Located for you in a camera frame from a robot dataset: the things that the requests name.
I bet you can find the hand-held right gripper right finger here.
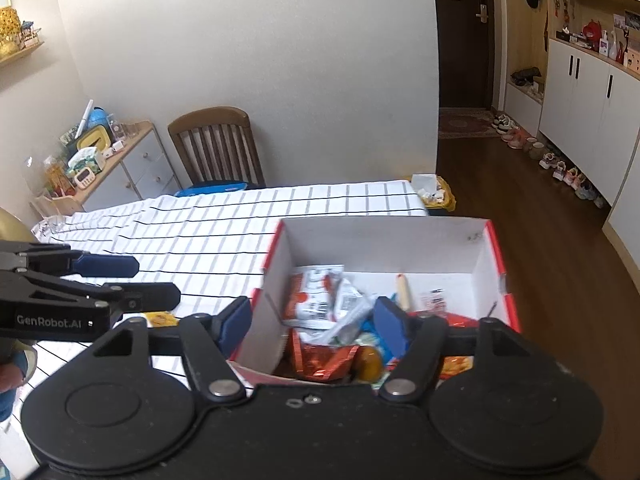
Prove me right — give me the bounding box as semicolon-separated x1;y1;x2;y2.
374;296;523;403

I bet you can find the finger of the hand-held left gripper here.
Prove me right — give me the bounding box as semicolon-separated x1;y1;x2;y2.
0;241;140;278
20;274;182;317

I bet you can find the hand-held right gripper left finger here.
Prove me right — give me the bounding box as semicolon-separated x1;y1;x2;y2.
92;296;253;403

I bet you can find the beige sausage stick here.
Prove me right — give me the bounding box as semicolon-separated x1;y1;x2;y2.
395;273;414;312

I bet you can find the orange round jelly snack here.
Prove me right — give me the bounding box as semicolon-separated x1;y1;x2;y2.
354;345;386;384

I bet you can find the large white snack packet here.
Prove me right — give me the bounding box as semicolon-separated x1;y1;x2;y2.
327;277;382;347

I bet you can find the red snack packet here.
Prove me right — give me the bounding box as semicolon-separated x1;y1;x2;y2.
414;289;482;330

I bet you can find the copper brown snack packet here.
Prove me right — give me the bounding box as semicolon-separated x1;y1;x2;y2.
289;329;372;384

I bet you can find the yellow chips packet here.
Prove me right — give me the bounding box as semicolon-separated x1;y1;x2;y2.
439;355;474;380

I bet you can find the white orange label snack packet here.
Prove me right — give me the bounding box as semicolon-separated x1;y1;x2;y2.
283;265;346;331

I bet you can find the red and white cardboard box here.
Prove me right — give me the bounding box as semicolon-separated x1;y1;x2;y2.
227;217;524;387

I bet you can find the yellow snack packet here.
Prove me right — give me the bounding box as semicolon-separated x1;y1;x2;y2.
144;311;179;329

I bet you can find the wooden desk rack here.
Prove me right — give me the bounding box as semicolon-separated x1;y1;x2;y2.
30;189;87;219

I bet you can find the white black grid tablecloth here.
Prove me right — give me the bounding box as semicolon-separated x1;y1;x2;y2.
0;180;431;480

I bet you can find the yellow round object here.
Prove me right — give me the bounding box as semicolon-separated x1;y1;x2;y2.
0;207;47;246

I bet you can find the white drawer cabinet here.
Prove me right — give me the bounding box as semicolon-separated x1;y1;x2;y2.
80;120;184;212

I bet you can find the green tissue pack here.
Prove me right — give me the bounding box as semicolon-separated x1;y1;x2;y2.
67;147;107;172

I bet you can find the clear glass jar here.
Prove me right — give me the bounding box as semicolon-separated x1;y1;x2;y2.
22;154;57;197

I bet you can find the blue seat cushion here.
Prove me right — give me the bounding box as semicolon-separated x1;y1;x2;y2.
174;182;249;199

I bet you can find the yellow tissue box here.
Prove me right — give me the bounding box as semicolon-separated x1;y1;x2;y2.
75;126;114;155

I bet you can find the trash bin with yellow bag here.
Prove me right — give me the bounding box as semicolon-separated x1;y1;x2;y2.
410;173;457;217

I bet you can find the blue round container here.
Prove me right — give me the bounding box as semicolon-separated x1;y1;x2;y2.
87;105;111;132

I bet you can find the wooden chair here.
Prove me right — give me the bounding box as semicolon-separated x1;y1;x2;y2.
167;106;267;191

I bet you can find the patterned doormat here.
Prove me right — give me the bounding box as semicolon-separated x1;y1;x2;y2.
438;108;501;140

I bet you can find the row of shoes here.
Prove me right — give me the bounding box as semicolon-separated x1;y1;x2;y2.
492;113;609;209

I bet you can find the yellow flower decoration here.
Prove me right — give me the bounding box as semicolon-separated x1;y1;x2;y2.
0;5;24;57

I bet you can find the dark brown door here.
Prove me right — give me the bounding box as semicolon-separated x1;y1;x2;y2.
430;0;497;111

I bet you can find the white shoe cabinet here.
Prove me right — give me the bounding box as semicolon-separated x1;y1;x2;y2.
504;35;640;211

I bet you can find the wooden wall shelf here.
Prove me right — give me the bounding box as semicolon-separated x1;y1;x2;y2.
0;40;46;69

